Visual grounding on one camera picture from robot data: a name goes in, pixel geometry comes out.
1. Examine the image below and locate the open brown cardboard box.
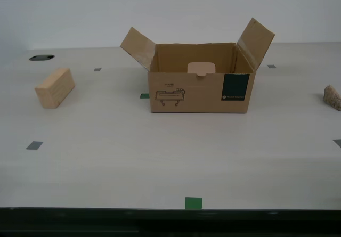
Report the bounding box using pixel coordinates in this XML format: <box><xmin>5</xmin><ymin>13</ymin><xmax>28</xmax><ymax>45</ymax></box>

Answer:
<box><xmin>119</xmin><ymin>17</ymin><xmax>275</xmax><ymax>114</ymax></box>

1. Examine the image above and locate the speckled pinkish rock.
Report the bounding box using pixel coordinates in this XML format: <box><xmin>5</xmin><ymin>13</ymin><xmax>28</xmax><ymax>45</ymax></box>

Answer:
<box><xmin>323</xmin><ymin>84</ymin><xmax>341</xmax><ymax>112</ymax></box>

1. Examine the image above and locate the light wooden block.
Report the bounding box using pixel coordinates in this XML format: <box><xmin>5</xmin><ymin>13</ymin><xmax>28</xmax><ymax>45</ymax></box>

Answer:
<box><xmin>34</xmin><ymin>67</ymin><xmax>76</xmax><ymax>109</ymax></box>

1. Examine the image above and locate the black table cable grommet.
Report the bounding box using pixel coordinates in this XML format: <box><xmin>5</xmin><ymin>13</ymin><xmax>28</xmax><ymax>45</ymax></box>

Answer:
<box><xmin>29</xmin><ymin>54</ymin><xmax>55</xmax><ymax>62</ymax></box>

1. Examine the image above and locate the large green tape marker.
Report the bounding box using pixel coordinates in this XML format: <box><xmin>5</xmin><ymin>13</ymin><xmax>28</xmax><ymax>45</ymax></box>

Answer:
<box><xmin>185</xmin><ymin>197</ymin><xmax>203</xmax><ymax>210</ymax></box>

